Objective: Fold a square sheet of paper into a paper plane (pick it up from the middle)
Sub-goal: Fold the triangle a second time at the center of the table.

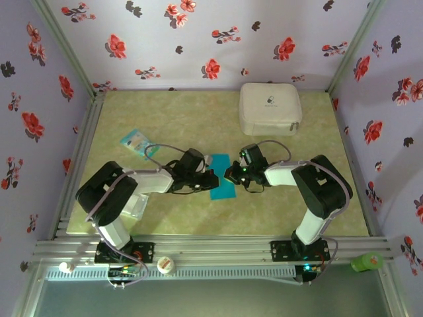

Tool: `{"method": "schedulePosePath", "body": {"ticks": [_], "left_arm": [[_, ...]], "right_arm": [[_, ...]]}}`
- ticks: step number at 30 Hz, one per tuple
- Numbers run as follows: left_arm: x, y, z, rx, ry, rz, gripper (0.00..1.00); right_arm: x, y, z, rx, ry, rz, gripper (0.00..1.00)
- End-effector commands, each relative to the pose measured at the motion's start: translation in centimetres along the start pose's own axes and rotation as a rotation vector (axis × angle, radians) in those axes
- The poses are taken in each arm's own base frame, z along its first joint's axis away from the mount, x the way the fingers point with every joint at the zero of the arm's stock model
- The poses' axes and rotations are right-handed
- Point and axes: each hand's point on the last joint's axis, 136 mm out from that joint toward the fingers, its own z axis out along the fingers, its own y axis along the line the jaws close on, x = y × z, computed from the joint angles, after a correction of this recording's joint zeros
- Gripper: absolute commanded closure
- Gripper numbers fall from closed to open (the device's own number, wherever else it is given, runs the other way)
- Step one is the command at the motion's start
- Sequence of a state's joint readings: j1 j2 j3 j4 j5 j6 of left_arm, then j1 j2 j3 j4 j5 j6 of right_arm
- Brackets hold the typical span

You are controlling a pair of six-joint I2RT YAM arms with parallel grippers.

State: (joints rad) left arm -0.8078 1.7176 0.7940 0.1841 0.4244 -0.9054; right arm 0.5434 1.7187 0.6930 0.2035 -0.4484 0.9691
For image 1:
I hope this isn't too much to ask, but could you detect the left arm grey cable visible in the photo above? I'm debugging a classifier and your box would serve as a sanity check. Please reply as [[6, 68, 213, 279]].
[[85, 143, 186, 288]]

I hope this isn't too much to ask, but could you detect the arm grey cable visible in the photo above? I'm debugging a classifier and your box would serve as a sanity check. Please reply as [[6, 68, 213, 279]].
[[256, 140, 354, 285], [85, 143, 186, 288]]

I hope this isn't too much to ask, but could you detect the light blue snack packet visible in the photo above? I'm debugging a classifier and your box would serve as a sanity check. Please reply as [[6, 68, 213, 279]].
[[119, 128, 162, 162]]

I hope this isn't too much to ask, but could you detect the long aluminium frame rail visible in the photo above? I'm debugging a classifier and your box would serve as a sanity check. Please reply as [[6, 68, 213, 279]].
[[32, 234, 396, 264]]

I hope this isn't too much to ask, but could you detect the white round cap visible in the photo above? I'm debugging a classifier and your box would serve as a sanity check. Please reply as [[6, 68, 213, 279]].
[[156, 256, 176, 275]]

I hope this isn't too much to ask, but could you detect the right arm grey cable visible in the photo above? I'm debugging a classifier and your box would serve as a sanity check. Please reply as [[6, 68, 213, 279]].
[[256, 140, 354, 285]]

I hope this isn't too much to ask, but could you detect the aluminium side rail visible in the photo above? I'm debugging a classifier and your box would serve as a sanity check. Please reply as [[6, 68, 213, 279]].
[[48, 90, 106, 240]]

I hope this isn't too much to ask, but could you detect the clear plastic box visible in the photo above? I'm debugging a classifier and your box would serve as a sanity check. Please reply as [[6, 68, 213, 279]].
[[120, 193, 149, 221]]

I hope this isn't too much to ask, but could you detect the green plastic bottle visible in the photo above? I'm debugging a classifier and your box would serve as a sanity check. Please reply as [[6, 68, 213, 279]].
[[350, 252, 385, 273]]

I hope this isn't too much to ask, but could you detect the white zippered pouch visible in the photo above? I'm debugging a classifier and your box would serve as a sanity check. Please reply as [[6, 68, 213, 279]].
[[239, 82, 303, 137]]

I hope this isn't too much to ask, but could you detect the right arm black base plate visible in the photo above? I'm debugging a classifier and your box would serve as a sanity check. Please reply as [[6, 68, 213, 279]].
[[270, 240, 331, 262]]

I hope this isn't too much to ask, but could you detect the teal cloth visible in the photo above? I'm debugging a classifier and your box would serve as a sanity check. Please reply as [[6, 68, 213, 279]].
[[208, 153, 238, 201]]

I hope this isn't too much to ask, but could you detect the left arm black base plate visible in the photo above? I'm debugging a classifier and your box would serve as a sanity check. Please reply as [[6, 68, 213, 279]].
[[95, 242, 155, 264]]

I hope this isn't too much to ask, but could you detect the aluminium corner post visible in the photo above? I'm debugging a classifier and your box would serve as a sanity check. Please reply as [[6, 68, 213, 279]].
[[31, 0, 100, 96], [325, 0, 387, 93]]

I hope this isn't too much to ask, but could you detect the grey slotted cable duct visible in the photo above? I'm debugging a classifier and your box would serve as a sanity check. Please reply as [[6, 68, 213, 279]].
[[44, 265, 297, 282]]

